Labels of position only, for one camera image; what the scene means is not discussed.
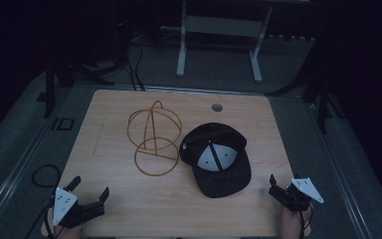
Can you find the black rectangular floor bracket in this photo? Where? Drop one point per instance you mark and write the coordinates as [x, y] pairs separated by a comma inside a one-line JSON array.
[[63, 123]]

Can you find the white metal desk frame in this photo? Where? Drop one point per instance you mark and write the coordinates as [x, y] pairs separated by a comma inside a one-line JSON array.
[[222, 28]]

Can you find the person's right hand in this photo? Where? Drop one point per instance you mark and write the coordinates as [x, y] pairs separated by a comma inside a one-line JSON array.
[[291, 223]]

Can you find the person's left hand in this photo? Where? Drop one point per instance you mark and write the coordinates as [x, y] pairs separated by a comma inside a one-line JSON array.
[[69, 232]]

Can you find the black baseball cap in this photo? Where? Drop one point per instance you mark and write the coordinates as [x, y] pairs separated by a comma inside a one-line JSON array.
[[217, 159]]

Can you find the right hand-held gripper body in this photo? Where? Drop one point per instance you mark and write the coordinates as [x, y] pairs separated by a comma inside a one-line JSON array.
[[306, 189]]

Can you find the black metal stand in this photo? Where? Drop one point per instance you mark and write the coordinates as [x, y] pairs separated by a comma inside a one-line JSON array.
[[49, 89], [321, 99]]

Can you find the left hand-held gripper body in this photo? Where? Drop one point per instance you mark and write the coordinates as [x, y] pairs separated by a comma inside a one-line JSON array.
[[61, 204]]

